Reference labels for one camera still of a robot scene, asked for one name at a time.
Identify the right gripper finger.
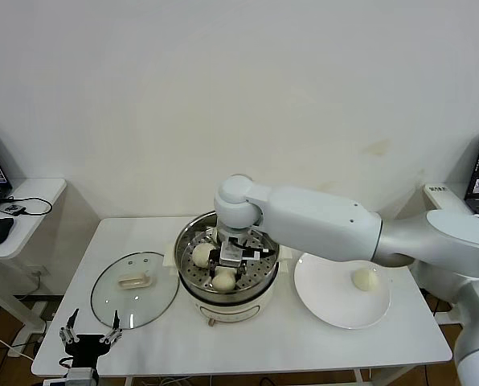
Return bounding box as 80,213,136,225
207,248,221,279
235,260,252,290

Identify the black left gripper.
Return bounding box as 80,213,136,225
58,308,124,369

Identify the white steamed baozi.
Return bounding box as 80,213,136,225
192,244,217,269
350,268,379,291
211,268,237,293

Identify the round glass pot lid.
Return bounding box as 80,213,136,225
90,251,180,331

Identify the stainless steel steamer basket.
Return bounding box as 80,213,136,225
162,207,293,301

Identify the white electric cooker pot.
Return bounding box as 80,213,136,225
178,265,281,329

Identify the round white plate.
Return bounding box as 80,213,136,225
293,251,392,331

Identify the small black patterned device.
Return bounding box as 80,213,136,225
0,203,27,219

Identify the white side desk with mouse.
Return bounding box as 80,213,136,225
0,178,68,347

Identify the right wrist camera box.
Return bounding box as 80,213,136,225
219,240,244,267

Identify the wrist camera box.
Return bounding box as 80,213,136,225
219,240,244,267
64,367,99,386

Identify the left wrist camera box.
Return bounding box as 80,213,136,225
64,367,99,386

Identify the thin black looped cable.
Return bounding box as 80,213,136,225
2,195,54,218

